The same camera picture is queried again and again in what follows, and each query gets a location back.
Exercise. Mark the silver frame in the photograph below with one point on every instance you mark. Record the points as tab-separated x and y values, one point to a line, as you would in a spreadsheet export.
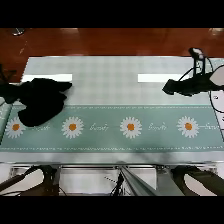
140	186

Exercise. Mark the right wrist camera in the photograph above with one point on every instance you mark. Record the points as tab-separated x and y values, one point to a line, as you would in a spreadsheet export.
196	52

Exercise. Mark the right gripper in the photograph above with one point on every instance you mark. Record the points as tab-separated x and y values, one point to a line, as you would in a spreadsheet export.
178	86

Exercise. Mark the black T-shirt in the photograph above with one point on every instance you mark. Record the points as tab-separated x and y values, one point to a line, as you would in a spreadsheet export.
40	103

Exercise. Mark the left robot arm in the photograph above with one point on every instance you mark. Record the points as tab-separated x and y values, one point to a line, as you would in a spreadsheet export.
20	180

